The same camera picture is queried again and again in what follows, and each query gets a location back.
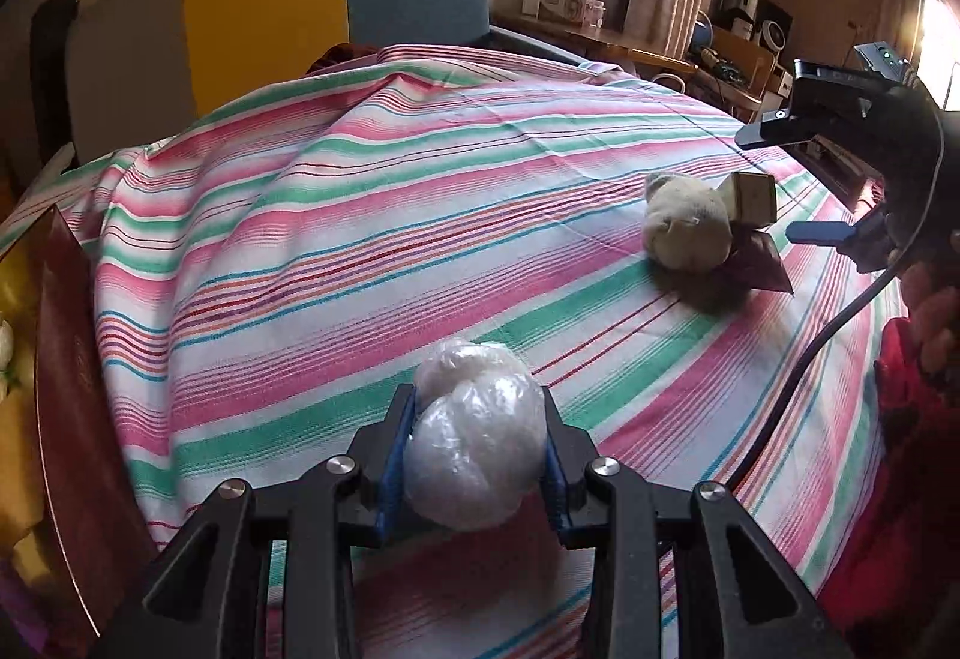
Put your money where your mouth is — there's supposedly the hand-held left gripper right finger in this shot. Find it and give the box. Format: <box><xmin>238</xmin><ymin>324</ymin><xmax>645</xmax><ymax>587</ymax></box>
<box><xmin>536</xmin><ymin>385</ymin><xmax>856</xmax><ymax>659</ymax></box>

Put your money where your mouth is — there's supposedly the dark red foil packet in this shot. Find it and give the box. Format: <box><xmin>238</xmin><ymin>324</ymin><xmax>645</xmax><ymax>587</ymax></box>
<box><xmin>724</xmin><ymin>231</ymin><xmax>796</xmax><ymax>296</ymax></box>

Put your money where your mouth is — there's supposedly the person's right forearm red sleeve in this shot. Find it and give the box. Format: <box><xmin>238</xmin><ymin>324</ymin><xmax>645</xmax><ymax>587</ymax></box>
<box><xmin>814</xmin><ymin>317</ymin><xmax>960</xmax><ymax>659</ymax></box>

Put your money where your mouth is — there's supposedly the black chair back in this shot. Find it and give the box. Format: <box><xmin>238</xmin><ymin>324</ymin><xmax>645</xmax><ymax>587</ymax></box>
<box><xmin>30</xmin><ymin>0</ymin><xmax>80</xmax><ymax>169</ymax></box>

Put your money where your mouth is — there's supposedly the striped pink green cloth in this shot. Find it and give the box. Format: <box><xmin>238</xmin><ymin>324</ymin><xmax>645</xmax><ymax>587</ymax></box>
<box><xmin>0</xmin><ymin>44</ymin><xmax>912</xmax><ymax>659</ymax></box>

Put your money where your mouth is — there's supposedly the person's right hand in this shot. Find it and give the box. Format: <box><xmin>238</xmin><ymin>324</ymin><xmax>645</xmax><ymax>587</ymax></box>
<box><xmin>900</xmin><ymin>257</ymin><xmax>960</xmax><ymax>379</ymax></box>

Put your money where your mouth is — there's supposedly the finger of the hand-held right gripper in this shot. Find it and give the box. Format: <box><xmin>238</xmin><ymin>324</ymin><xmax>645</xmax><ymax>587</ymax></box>
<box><xmin>786</xmin><ymin>210</ymin><xmax>901</xmax><ymax>275</ymax></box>
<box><xmin>735</xmin><ymin>107</ymin><xmax>820</xmax><ymax>151</ymax></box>

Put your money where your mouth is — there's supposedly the open cardboard box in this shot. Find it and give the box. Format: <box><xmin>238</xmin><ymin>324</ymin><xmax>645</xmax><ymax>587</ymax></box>
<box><xmin>709</xmin><ymin>25</ymin><xmax>777</xmax><ymax>97</ymax></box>

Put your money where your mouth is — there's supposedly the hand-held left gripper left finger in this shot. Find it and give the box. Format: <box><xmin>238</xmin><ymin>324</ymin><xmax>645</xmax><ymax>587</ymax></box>
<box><xmin>90</xmin><ymin>383</ymin><xmax>417</xmax><ymax>659</ymax></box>

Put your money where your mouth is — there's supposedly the small cardboard box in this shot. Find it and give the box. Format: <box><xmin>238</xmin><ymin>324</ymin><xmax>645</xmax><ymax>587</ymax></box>
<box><xmin>720</xmin><ymin>171</ymin><xmax>777</xmax><ymax>229</ymax></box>

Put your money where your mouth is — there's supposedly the black cable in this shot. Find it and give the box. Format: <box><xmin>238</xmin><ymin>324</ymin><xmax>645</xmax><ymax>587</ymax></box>
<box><xmin>720</xmin><ymin>96</ymin><xmax>947</xmax><ymax>491</ymax></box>

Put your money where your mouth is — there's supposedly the wooden desk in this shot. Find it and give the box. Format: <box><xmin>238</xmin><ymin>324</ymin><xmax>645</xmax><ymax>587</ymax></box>
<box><xmin>491</xmin><ymin>10</ymin><xmax>781</xmax><ymax>120</ymax></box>

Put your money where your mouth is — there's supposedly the grey yellow blue padded headboard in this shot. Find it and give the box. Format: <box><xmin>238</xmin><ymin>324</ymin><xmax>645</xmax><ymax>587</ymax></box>
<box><xmin>64</xmin><ymin>0</ymin><xmax>492</xmax><ymax>165</ymax></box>

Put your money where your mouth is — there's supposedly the beige plush toy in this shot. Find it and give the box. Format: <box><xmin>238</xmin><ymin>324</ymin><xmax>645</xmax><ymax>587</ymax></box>
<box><xmin>643</xmin><ymin>171</ymin><xmax>736</xmax><ymax>274</ymax></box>

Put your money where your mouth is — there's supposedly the dark red garment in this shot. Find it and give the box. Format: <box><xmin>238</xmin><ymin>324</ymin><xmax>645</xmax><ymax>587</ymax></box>
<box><xmin>307</xmin><ymin>44</ymin><xmax>391</xmax><ymax>79</ymax></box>

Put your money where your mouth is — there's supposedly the small plastic-wrapped white bundle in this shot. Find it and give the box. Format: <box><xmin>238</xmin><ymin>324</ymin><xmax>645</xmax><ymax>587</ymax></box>
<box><xmin>405</xmin><ymin>340</ymin><xmax>547</xmax><ymax>531</ymax></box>

